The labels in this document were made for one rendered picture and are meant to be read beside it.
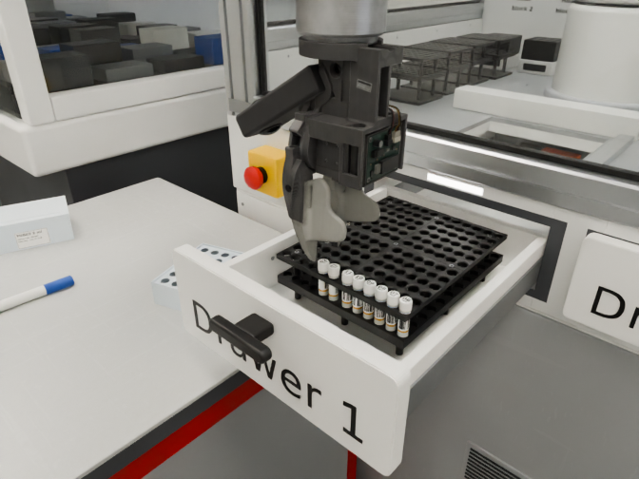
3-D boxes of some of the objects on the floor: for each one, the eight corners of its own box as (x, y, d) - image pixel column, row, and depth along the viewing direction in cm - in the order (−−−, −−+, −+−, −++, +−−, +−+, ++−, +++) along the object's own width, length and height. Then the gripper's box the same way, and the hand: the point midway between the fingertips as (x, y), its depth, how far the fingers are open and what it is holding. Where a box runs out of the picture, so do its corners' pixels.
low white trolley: (125, 838, 78) (-44, 559, 42) (-15, 559, 115) (-171, 279, 78) (358, 553, 116) (377, 275, 79) (197, 411, 153) (158, 176, 116)
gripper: (351, 51, 36) (341, 298, 46) (426, 37, 43) (404, 252, 54) (264, 40, 41) (273, 266, 51) (345, 29, 48) (339, 228, 58)
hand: (319, 239), depth 53 cm, fingers open, 3 cm apart
